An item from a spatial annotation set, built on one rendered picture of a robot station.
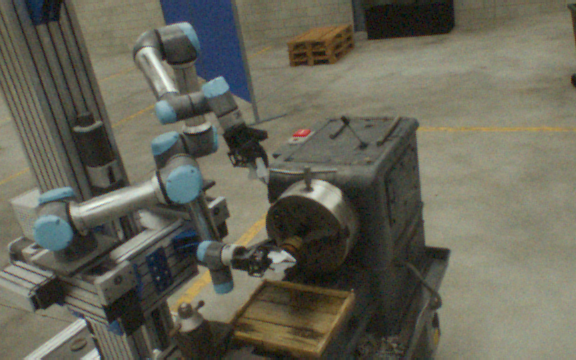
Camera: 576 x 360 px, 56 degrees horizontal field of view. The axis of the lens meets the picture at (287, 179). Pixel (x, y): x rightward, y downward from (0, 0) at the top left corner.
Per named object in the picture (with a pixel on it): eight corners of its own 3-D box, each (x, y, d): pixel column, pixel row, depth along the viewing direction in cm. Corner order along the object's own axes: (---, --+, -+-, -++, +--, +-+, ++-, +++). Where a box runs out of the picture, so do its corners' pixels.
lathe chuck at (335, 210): (279, 249, 208) (273, 176, 194) (357, 268, 194) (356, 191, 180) (268, 262, 201) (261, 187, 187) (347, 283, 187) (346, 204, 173)
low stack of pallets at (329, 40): (314, 50, 1049) (310, 28, 1032) (356, 47, 1012) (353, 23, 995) (288, 67, 948) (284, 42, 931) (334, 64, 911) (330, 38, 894)
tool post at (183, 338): (197, 338, 155) (188, 310, 151) (218, 343, 152) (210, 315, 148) (181, 356, 150) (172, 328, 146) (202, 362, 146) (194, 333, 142)
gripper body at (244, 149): (234, 169, 169) (216, 135, 166) (248, 158, 175) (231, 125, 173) (252, 163, 164) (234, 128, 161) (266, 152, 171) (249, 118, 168)
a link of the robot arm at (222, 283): (232, 276, 200) (226, 250, 196) (237, 292, 190) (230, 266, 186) (212, 281, 199) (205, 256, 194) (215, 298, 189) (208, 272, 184)
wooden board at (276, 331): (265, 286, 201) (263, 277, 199) (356, 302, 183) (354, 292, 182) (220, 339, 177) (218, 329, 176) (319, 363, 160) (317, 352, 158)
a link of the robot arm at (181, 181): (48, 238, 178) (205, 181, 184) (41, 260, 165) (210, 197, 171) (31, 207, 173) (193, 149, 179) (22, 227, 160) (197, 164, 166)
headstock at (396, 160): (331, 190, 266) (319, 114, 251) (427, 196, 243) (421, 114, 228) (273, 255, 220) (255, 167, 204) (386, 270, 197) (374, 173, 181)
